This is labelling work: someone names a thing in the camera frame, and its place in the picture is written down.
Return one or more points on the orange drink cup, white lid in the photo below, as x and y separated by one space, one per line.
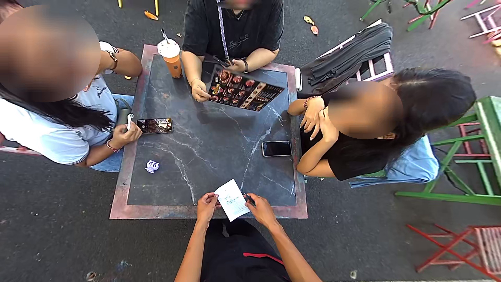
172 60

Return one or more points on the smartphone with lit picture screen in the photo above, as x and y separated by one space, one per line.
155 125

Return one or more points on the person's left fingers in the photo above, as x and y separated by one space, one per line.
212 198

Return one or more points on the orange dry leaf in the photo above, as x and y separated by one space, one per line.
151 15

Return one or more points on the dark grey jacket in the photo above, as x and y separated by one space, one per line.
350 55

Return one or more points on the smartphone with dark screen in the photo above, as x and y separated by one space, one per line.
276 149

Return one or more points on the black menu with food pictures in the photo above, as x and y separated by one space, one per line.
244 88

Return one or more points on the light blue denim garment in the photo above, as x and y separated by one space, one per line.
415 164

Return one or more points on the red folding chair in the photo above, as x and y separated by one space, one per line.
487 245

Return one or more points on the pink slatted chair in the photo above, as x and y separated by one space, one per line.
387 62

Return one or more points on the white paper with writing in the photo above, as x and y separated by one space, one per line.
231 201

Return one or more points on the person's right forearm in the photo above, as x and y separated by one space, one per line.
294 254

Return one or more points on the wristwatch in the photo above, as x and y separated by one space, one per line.
113 59

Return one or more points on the small white curved object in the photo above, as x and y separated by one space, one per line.
129 120

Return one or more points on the person's left forearm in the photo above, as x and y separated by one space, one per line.
192 250

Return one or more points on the yellow-legged chair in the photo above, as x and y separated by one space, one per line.
156 7

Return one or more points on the red slatted chair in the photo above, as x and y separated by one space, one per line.
467 145

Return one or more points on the drinking straw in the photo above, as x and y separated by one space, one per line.
165 36

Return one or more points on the green and red chair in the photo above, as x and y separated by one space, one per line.
429 12

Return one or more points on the yellow dry leaf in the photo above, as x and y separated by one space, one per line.
309 20

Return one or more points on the person's left hand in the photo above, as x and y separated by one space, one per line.
204 209

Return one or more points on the black pen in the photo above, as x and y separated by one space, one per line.
249 199

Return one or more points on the dark wristband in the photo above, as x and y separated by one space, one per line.
246 65

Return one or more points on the person's body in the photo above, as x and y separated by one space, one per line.
237 250

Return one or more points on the pinkish dry leaf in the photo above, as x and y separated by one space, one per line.
314 30

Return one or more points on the person's right hand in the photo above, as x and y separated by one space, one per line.
261 210

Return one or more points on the pink and white chair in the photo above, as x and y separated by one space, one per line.
482 23

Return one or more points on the person's right fingers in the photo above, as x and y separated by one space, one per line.
251 199

